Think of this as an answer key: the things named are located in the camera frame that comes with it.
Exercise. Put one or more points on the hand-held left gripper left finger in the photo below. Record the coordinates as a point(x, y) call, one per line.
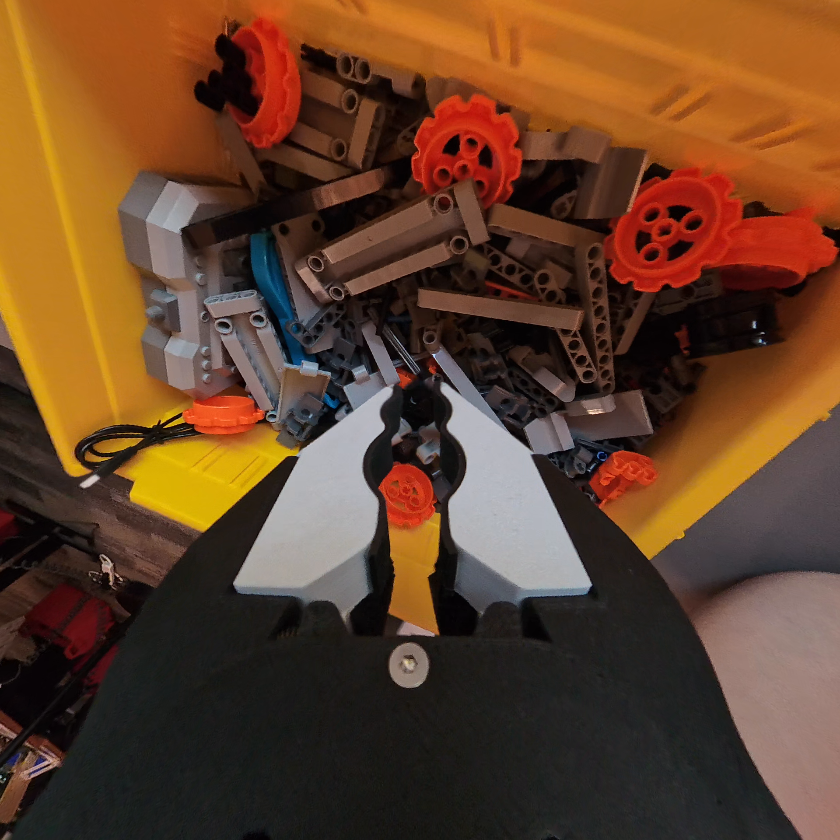
point(315, 518)

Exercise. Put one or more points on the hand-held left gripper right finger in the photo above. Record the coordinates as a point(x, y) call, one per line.
point(518, 518)

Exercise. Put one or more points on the pile of building pieces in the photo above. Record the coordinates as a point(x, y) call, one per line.
point(394, 243)

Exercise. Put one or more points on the yellow plastic bin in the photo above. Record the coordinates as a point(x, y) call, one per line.
point(65, 197)

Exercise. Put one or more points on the small orange gear wheel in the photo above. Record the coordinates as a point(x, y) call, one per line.
point(223, 417)
point(407, 518)

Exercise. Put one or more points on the orange connector piece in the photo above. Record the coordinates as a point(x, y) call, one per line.
point(617, 482)

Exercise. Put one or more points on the red case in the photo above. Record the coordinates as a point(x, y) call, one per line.
point(65, 617)

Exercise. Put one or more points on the large orange gear wheel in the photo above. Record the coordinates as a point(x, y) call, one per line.
point(499, 144)
point(630, 262)
point(787, 249)

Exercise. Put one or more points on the black rubber tire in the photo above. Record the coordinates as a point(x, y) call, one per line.
point(735, 331)

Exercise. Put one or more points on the person's leg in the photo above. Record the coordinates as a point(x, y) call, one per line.
point(787, 689)

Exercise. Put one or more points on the large grey motor block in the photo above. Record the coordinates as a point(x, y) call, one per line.
point(170, 216)

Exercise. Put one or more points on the orange wheel with black pins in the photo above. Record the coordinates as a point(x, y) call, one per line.
point(275, 85)

